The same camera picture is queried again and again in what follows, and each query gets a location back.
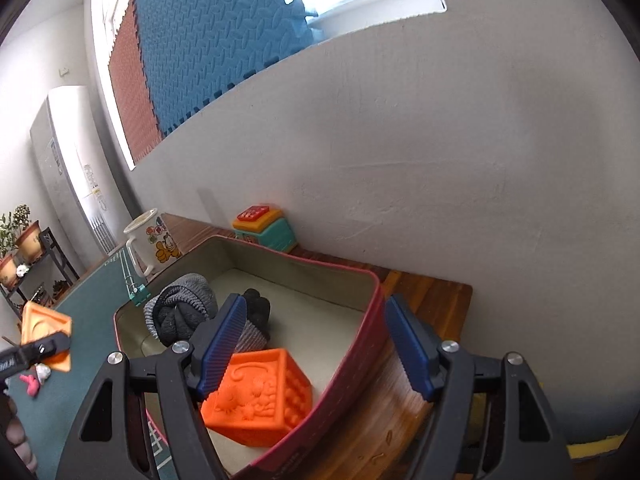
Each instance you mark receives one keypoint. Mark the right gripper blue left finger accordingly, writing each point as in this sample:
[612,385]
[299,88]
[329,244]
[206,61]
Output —
[110,438]

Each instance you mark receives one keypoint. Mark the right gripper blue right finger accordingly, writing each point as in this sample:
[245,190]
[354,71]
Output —
[521,437]

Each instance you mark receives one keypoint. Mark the pink knotted foam tube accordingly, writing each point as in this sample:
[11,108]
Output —
[32,384]

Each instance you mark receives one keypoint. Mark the white sock ball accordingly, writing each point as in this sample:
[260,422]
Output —
[43,372]

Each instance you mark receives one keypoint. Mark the small orange embossed cube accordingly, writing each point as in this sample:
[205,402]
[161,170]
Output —
[39,322]

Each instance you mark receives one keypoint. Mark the large orange embossed cube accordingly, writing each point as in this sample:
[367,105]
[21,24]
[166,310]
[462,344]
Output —
[263,396]

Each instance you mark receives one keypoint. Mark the grey and black glove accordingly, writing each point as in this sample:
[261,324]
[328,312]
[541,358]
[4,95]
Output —
[255,334]

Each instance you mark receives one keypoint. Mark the person's left hand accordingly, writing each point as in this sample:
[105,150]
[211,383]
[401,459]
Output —
[16,435]

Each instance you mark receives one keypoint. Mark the green table mat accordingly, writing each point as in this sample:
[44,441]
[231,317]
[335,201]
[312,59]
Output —
[91,304]

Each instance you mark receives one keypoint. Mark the brown decorated lower pot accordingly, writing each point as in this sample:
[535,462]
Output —
[42,297]

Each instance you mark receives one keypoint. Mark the small lower potted plant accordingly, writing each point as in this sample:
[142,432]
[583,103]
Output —
[59,289]

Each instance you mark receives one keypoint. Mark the white ornament on shelf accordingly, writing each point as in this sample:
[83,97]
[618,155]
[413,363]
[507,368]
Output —
[22,270]

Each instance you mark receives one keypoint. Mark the left potted plant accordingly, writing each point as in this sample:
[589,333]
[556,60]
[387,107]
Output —
[8,246]

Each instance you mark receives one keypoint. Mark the black metal plant shelf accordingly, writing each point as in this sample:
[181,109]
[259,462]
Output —
[54,265]

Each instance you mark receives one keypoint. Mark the right potted plant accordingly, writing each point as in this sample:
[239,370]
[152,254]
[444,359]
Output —
[27,234]

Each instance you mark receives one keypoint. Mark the white cartoon mug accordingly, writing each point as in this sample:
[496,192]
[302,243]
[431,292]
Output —
[150,245]

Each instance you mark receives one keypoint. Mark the white standing air conditioner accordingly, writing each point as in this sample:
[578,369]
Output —
[76,175]

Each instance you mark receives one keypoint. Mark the colourful toy block stack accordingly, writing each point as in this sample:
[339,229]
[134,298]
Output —
[265,226]

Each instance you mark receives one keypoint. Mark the red foam wall mat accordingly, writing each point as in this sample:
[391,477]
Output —
[131,93]

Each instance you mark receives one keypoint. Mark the blue foam wall mat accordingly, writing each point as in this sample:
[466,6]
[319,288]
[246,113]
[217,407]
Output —
[195,50]

